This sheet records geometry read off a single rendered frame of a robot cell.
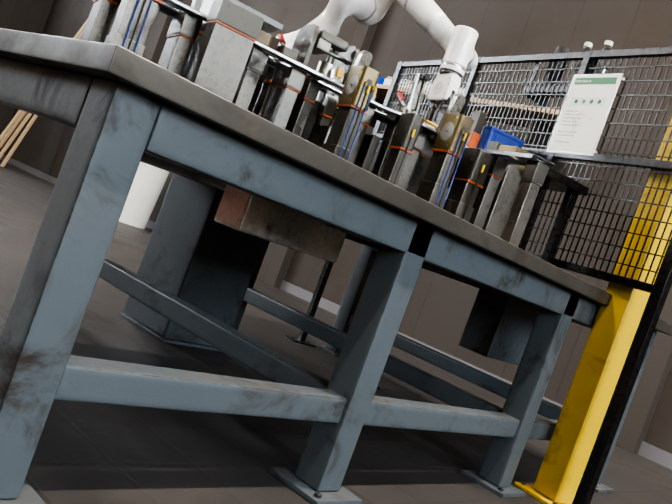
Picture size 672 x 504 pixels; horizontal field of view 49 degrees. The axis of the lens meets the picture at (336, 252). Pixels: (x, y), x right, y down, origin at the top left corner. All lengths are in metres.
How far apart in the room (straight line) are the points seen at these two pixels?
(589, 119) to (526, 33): 3.07
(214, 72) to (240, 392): 0.87
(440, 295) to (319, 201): 4.10
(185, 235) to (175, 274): 0.15
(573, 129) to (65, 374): 2.11
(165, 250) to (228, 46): 1.08
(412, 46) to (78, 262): 5.43
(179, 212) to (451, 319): 2.98
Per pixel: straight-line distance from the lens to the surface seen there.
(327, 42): 2.48
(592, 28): 5.61
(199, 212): 2.71
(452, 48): 2.55
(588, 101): 2.86
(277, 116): 2.17
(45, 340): 1.17
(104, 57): 1.09
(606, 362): 2.50
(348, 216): 1.46
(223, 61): 1.94
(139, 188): 7.67
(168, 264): 2.78
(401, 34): 6.53
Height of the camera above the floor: 0.55
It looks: 1 degrees down
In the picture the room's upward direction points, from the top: 20 degrees clockwise
